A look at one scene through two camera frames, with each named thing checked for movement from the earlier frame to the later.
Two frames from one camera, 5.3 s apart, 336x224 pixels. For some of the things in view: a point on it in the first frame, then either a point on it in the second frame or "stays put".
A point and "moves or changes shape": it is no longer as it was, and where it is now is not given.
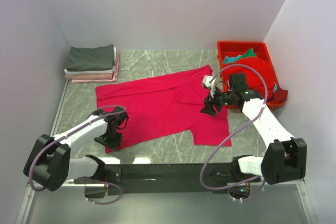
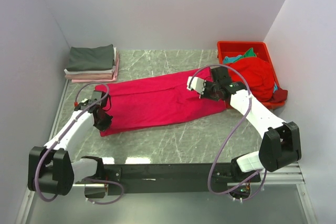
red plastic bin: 230,48 stays put
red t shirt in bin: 253,79 stays put
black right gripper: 209,102 to 205,95
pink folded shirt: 114,80 stays put
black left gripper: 113,145 to 106,124
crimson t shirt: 164,106 moves or changes shape
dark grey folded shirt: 90,58 stays put
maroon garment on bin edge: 280,95 stays put
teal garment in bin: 231,60 stays put
